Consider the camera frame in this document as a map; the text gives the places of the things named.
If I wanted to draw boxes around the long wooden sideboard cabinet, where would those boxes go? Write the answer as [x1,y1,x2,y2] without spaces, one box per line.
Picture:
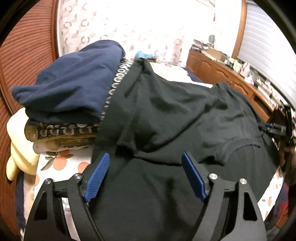
[186,50,274,121]

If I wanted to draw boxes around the open cardboard box on cabinet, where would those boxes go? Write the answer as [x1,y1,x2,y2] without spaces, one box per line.
[203,47,228,62]

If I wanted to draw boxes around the folded navy blue garment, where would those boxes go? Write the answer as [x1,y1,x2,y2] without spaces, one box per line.
[11,40,125,124]

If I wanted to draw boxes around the sheer circle-patterned curtain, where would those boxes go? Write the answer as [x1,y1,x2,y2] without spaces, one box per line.
[57,1,215,66]

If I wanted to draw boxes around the grey zebra window blind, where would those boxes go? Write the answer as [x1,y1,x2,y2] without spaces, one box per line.
[238,1,296,106]

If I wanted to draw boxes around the folded black ring-patterned garment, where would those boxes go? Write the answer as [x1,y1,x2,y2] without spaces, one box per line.
[24,58,134,153]

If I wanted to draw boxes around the person's right hand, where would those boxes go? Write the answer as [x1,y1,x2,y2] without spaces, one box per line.
[278,142,295,167]

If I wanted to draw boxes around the black printed t-shirt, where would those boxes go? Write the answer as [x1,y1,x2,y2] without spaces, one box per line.
[90,60,279,240]

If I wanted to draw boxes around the orange fruit print bedsheet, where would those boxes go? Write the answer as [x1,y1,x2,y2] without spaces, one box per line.
[25,146,93,240]

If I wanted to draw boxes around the wooden louvered wardrobe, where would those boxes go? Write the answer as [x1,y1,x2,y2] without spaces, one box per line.
[1,1,58,236]

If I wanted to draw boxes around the yellow plush toy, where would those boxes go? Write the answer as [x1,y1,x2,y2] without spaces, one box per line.
[6,108,39,181]

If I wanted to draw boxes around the pink thermos jug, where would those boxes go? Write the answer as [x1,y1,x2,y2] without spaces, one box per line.
[240,62,250,78]

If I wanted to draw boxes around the stack of folded fabrics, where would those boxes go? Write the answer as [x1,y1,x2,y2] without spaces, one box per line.
[191,39,209,53]

